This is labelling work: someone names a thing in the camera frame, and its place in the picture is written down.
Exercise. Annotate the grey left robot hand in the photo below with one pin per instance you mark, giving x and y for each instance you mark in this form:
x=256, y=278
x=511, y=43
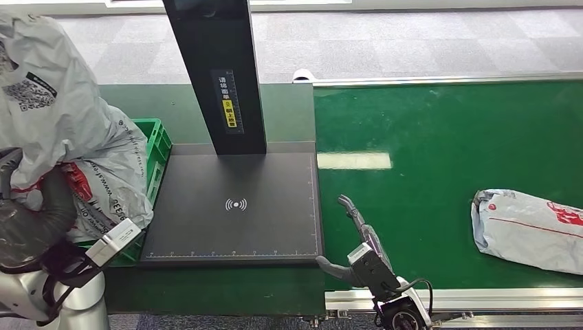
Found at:
x=27, y=232

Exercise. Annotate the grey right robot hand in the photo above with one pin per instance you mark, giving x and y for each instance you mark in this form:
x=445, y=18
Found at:
x=371, y=246

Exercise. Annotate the grey package with SF logo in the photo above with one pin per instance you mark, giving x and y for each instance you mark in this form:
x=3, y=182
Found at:
x=54, y=109

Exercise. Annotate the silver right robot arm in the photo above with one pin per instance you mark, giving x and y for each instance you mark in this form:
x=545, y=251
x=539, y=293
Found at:
x=405, y=314

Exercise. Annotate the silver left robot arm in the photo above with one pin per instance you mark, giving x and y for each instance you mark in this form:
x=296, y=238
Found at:
x=82, y=305

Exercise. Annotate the green conveyor belt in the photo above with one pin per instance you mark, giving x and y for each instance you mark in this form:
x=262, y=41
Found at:
x=455, y=159

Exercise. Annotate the grey package with red line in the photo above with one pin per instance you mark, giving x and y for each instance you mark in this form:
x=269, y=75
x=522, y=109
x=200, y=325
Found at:
x=528, y=232

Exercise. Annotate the white conveyor roller cap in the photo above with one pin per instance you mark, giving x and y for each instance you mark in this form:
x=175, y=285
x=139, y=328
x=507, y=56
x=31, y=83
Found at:
x=301, y=74

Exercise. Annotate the dark green table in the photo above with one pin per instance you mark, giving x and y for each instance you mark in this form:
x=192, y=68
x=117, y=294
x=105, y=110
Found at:
x=227, y=287

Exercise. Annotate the green plastic crate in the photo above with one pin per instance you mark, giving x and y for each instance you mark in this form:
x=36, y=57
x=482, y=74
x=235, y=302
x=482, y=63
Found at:
x=157, y=145

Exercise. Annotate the black and yellow column label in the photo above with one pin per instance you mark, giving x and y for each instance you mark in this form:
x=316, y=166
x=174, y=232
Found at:
x=229, y=107

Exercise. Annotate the black scanner column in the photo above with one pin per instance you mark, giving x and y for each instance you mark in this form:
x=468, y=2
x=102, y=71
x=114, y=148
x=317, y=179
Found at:
x=218, y=45

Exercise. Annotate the black scanner base plate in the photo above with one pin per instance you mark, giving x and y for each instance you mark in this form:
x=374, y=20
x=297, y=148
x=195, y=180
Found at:
x=237, y=218

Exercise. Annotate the wide aluminium conveyor rail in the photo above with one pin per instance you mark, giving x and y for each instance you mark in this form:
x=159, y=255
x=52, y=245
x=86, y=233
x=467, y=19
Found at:
x=501, y=298

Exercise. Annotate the thin aluminium conveyor rail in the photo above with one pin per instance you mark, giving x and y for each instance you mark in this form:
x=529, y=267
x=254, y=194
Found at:
x=455, y=79

